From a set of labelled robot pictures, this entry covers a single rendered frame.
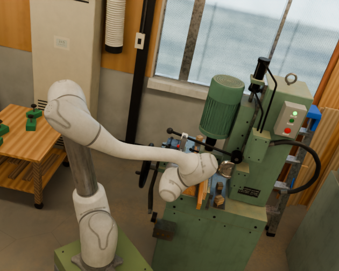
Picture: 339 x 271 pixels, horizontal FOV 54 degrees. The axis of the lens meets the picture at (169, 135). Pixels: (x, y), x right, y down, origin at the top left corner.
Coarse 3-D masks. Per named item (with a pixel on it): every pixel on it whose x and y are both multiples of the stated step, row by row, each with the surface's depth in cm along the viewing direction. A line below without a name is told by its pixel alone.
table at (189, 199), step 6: (186, 144) 217; (192, 144) 218; (198, 144) 220; (186, 150) 211; (162, 168) 196; (198, 186) 184; (180, 198) 177; (186, 198) 177; (192, 198) 176; (192, 204) 178; (204, 204) 177
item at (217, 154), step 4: (200, 148) 191; (200, 152) 190; (204, 152) 190; (208, 152) 190; (212, 152) 190; (216, 152) 191; (220, 152) 192; (216, 156) 190; (220, 156) 189; (220, 160) 191
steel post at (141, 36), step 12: (144, 0) 267; (144, 12) 270; (144, 24) 275; (144, 36) 279; (144, 48) 287; (144, 60) 293; (144, 72) 299; (132, 84) 307; (132, 96) 313; (132, 108) 320; (132, 120) 327; (132, 132) 334; (132, 144) 342
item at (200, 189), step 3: (201, 183) 180; (201, 186) 178; (201, 189) 176; (198, 192) 178; (201, 192) 174; (198, 195) 174; (201, 195) 172; (198, 198) 170; (201, 198) 170; (198, 201) 168; (201, 201) 168; (198, 204) 167; (198, 207) 168
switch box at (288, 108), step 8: (288, 104) 155; (296, 104) 156; (280, 112) 160; (288, 112) 154; (304, 112) 153; (280, 120) 157; (288, 120) 157; (296, 120) 156; (280, 128) 159; (296, 128) 158; (288, 136) 161
